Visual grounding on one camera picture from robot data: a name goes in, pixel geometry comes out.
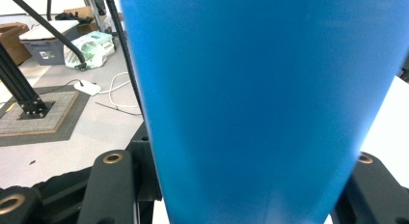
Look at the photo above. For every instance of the open brown cardboard box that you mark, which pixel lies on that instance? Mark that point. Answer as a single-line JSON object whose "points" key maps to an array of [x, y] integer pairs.
{"points": [[85, 26]]}

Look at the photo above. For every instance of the black metal frame post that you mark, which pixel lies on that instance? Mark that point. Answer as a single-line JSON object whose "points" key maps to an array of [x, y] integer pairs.
{"points": [[19, 89]]}

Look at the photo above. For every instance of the grey floor mat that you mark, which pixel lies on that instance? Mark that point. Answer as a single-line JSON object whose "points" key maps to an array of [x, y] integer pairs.
{"points": [[41, 121]]}

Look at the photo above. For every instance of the green white tissue pack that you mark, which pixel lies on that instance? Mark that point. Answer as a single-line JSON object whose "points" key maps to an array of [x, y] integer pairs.
{"points": [[91, 48]]}

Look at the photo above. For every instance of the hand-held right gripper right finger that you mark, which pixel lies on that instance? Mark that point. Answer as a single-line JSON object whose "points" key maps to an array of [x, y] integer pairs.
{"points": [[376, 191]]}

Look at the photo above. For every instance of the white power adapter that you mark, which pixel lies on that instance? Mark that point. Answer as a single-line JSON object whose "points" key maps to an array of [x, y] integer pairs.
{"points": [[87, 88]]}

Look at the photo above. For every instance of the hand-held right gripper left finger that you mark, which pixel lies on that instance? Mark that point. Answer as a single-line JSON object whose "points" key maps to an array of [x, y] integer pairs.
{"points": [[109, 191]]}

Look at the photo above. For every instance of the grey storage bin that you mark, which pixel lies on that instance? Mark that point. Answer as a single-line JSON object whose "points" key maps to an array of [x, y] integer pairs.
{"points": [[48, 48]]}

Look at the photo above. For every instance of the silver metal stand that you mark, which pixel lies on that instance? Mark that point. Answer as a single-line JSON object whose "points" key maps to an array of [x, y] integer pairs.
{"points": [[95, 11]]}

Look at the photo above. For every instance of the white paper sheet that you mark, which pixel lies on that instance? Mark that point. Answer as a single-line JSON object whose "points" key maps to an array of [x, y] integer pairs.
{"points": [[389, 130]]}

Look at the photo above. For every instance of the blue bottle with white cap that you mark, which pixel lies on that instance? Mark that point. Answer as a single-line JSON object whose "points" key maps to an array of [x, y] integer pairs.
{"points": [[257, 105]]}

